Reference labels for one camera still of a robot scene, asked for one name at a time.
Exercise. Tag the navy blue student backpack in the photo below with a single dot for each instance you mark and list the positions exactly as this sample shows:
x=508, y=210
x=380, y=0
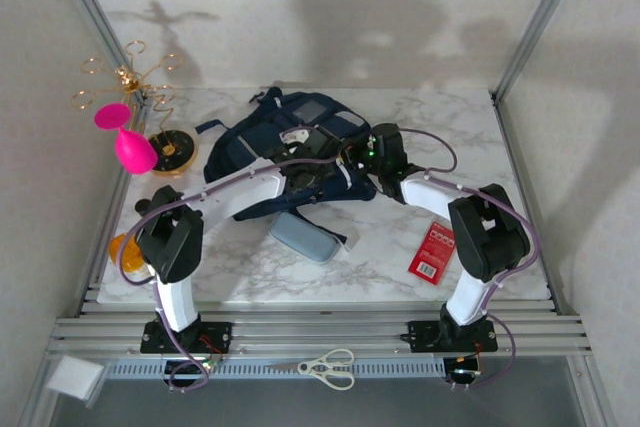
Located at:
x=255, y=137

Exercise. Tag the grey-blue pencil case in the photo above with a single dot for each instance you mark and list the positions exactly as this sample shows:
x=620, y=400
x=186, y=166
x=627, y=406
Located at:
x=302, y=239

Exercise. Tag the red card package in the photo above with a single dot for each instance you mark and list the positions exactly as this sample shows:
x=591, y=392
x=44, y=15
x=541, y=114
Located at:
x=430, y=257

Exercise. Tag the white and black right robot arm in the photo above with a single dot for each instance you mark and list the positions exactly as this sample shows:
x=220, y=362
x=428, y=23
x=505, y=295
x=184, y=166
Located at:
x=467, y=297

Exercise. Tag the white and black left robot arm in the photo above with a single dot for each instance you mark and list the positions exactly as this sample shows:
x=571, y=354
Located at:
x=175, y=302

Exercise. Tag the small dark bottle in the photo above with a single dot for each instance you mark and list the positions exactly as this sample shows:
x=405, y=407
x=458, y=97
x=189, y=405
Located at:
x=142, y=206

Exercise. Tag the pink plastic goblet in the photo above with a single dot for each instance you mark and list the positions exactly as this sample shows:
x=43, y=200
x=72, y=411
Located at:
x=134, y=149

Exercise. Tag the small circuit board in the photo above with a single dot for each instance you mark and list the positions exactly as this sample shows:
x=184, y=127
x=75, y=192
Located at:
x=211, y=365
x=465, y=371

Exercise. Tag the orange plastic bowl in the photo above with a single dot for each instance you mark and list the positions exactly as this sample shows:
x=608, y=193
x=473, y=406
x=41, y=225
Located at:
x=114, y=249

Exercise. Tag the white paper in clear sleeve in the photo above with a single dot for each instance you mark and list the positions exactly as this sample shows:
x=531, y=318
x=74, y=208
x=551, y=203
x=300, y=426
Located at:
x=72, y=377

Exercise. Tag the aluminium side rail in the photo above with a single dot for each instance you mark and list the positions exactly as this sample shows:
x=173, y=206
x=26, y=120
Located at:
x=120, y=182
x=511, y=137

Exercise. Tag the aluminium cross rail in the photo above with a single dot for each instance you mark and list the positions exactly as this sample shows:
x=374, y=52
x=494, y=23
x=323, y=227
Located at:
x=325, y=332

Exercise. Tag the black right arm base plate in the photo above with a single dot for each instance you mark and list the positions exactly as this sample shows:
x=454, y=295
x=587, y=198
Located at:
x=422, y=337

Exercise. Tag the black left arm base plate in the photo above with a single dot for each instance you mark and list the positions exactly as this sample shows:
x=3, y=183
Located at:
x=220, y=337

